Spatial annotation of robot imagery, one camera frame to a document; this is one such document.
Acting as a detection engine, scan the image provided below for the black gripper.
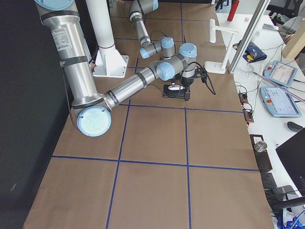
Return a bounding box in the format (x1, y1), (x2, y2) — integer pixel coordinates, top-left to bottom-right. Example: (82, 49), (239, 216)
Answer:
(170, 67), (207, 101)

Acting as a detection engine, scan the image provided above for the white computer mouse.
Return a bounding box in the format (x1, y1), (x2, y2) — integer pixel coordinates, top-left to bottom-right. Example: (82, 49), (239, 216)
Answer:
(168, 85), (184, 91)

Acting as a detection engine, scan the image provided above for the black pad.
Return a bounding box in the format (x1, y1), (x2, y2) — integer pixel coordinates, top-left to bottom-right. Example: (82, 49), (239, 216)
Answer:
(163, 84), (184, 99)

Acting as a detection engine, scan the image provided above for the white desk lamp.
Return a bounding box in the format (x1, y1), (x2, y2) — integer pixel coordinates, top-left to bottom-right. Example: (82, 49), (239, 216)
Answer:
(204, 19), (240, 75)

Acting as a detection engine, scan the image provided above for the black computer mouse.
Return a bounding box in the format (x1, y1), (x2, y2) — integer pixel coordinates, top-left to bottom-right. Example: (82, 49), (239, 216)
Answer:
(287, 121), (303, 133)

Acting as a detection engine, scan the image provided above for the orange black electronics board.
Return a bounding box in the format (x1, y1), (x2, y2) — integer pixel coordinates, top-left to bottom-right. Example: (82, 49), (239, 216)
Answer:
(238, 93), (254, 125)

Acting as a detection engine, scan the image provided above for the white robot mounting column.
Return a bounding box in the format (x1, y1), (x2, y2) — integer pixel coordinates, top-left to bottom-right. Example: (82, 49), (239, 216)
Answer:
(86, 0), (129, 78)

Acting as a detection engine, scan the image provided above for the blue space pattern pouch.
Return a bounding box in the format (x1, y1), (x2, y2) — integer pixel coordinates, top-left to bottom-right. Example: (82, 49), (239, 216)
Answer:
(243, 41), (267, 63)

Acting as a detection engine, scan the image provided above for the metal cup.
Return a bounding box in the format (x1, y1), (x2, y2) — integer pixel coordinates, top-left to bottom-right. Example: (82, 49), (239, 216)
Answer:
(254, 141), (267, 153)

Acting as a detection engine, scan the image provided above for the near teach pendant tablet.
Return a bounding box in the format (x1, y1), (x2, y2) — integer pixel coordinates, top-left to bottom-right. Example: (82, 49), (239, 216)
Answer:
(260, 86), (302, 118)

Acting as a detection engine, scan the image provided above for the teach pendant tablet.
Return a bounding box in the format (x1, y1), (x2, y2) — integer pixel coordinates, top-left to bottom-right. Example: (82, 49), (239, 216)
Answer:
(263, 60), (297, 88)
(260, 86), (302, 118)

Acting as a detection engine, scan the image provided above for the red bottle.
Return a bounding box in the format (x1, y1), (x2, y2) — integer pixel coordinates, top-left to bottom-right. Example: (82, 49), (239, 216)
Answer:
(227, 0), (240, 21)

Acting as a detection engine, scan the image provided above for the far teach pendant tablet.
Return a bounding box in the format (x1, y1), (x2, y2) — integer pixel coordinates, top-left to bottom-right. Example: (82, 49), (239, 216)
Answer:
(263, 60), (297, 88)

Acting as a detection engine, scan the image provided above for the black monitor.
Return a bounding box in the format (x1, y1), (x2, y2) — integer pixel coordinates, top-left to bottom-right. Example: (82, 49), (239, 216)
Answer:
(276, 128), (305, 196)

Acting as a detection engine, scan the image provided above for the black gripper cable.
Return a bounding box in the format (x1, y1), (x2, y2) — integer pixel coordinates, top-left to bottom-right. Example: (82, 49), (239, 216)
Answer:
(147, 30), (217, 95)

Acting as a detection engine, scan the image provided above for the aluminium frame post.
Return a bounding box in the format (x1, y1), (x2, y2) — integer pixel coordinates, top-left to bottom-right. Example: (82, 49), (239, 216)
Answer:
(228, 0), (270, 74)

